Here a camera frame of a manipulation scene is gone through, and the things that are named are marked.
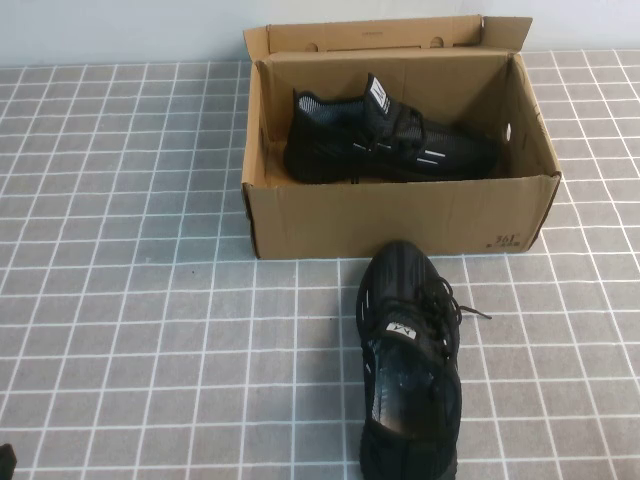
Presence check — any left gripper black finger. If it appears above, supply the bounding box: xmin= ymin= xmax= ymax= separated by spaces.
xmin=0 ymin=442 xmax=17 ymax=480

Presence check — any black knit lace-up sneaker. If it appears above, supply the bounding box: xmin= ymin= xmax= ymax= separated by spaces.
xmin=356 ymin=240 xmax=492 ymax=480

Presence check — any brown cardboard shoe box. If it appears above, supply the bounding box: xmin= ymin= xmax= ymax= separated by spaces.
xmin=241 ymin=14 xmax=563 ymax=260

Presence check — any grey white-grid tablecloth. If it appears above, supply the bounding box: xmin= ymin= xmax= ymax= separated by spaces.
xmin=0 ymin=47 xmax=640 ymax=480

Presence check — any black sneaker with upright tongue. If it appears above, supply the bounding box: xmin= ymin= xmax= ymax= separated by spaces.
xmin=283 ymin=72 xmax=501 ymax=185

